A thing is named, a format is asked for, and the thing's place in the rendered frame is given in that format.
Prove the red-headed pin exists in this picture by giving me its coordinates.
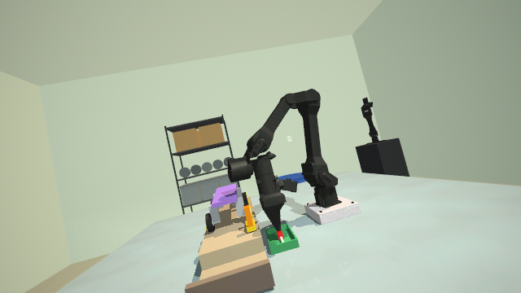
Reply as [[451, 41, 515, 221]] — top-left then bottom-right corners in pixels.
[[277, 231, 284, 243]]

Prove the yellow wedge with orange handle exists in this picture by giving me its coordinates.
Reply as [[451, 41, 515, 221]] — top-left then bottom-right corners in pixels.
[[243, 205, 256, 233]]

